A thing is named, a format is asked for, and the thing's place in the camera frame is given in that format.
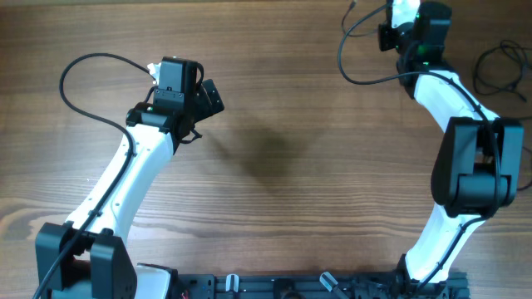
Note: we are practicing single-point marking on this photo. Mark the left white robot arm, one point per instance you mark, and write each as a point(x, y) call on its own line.
point(86, 256)

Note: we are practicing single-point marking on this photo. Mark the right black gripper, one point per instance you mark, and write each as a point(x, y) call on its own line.
point(386, 36)

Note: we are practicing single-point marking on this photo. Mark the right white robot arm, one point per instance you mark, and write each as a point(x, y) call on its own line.
point(477, 167)

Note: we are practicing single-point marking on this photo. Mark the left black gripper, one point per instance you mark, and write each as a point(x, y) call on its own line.
point(204, 108)

